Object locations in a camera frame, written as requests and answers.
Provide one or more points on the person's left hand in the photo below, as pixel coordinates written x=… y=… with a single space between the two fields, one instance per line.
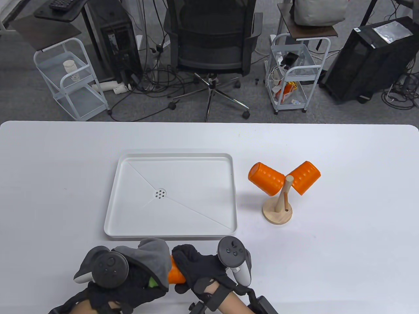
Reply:
x=137 y=287

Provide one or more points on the person's right hand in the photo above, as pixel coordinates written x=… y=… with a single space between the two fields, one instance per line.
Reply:
x=199 y=266

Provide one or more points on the orange plastic cup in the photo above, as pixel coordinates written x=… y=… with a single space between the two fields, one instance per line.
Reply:
x=306 y=178
x=175 y=276
x=266 y=178

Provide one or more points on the grey hand controller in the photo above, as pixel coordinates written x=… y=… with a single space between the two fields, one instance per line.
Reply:
x=109 y=266
x=232 y=252

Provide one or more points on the green hand towel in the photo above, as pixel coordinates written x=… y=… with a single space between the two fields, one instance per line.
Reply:
x=154 y=253

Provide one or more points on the person's right forearm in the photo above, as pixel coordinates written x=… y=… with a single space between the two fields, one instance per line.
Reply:
x=234 y=305

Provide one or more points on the person's left forearm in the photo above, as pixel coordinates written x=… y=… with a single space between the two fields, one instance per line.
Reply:
x=85 y=309

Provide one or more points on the wooden cup rack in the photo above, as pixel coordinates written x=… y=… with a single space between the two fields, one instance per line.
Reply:
x=276 y=214

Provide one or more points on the white rectangular tray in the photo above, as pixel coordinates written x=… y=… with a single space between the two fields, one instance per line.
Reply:
x=196 y=176

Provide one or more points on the orange snack packet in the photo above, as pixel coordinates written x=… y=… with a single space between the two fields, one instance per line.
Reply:
x=285 y=91

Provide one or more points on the white power strip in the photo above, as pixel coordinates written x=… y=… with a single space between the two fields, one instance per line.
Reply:
x=108 y=86

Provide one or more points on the black office chair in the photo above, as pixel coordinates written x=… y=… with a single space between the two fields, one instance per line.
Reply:
x=209 y=49

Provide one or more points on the black power adapter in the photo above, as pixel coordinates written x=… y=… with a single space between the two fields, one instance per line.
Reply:
x=289 y=59

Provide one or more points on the white patterned container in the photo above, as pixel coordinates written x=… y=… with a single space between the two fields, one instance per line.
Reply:
x=71 y=70

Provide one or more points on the black computer tower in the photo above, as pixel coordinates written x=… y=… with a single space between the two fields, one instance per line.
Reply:
x=114 y=39
x=366 y=65

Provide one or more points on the brown wooden board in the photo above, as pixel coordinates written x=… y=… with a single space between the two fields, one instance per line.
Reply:
x=42 y=34
x=311 y=31

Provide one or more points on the grey fabric bag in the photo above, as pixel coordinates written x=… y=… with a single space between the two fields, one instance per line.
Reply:
x=319 y=13

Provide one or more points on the dark keyboard shelf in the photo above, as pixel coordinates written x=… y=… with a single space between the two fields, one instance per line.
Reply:
x=62 y=14

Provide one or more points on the black keyboard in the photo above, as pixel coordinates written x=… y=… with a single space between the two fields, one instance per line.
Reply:
x=61 y=4

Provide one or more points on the silver foil bag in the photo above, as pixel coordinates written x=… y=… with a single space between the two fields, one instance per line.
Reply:
x=392 y=32

